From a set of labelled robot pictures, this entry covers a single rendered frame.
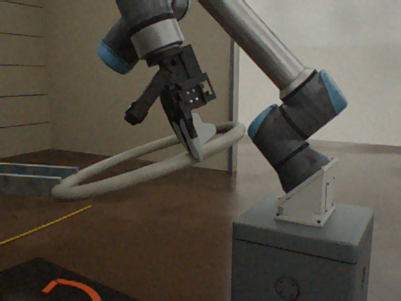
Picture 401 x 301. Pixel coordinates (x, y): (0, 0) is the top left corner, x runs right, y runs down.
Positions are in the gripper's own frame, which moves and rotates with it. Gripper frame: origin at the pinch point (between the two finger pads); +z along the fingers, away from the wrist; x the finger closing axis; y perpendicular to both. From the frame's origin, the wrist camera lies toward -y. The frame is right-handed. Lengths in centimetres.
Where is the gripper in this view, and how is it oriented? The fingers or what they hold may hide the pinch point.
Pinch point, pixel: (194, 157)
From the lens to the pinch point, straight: 78.1
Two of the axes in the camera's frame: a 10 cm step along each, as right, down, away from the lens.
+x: -3.6, 0.2, 9.3
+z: 3.8, 9.2, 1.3
